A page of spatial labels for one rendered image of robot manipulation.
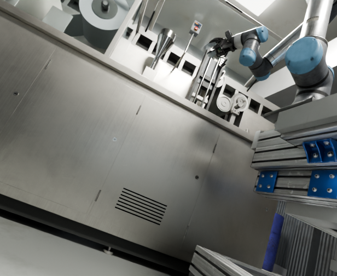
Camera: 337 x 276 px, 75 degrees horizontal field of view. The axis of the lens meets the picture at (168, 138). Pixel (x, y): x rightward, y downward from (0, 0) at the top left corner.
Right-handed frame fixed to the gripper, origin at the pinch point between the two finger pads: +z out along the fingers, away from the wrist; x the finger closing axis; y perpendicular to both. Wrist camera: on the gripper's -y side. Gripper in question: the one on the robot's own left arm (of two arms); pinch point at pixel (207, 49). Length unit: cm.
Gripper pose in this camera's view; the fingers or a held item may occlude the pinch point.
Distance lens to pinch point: 143.1
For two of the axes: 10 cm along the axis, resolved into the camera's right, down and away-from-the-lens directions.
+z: -6.7, -0.5, 7.4
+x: 5.9, 5.8, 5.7
